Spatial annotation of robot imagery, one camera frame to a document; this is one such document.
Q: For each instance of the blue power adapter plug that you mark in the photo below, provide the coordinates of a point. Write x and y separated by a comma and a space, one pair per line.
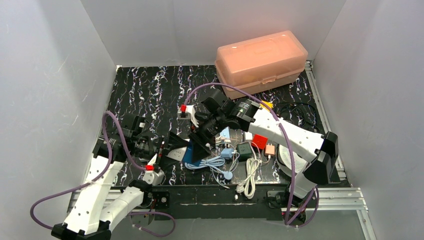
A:
188, 157

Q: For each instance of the small pink usb plug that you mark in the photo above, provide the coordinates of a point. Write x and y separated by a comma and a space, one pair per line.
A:
269, 151

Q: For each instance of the yellow cube socket adapter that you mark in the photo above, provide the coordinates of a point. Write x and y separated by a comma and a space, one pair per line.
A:
267, 105

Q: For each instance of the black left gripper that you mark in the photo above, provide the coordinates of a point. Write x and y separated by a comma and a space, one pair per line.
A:
162, 149

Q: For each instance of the pink translucent storage box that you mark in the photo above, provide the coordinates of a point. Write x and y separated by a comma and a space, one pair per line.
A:
260, 64

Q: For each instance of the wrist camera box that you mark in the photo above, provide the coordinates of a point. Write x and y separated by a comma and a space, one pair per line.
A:
187, 112
153, 174

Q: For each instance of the small light blue charger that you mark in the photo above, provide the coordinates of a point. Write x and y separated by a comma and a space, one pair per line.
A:
227, 153

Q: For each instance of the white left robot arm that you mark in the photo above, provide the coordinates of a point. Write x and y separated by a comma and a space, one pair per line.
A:
94, 216

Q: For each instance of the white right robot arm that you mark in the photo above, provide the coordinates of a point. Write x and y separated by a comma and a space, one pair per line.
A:
320, 151

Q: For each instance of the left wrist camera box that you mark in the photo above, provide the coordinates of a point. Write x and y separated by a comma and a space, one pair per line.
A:
153, 174

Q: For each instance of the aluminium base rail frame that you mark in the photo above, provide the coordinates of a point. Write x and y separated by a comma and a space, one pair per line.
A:
214, 202

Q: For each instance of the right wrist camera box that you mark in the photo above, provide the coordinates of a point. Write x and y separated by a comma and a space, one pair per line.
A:
187, 112

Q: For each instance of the light blue socket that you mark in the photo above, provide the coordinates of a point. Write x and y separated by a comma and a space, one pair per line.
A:
225, 133

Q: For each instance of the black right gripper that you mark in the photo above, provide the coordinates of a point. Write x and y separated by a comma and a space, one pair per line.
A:
200, 137

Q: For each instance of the red power adapter plug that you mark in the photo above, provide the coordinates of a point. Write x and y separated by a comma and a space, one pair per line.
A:
259, 141

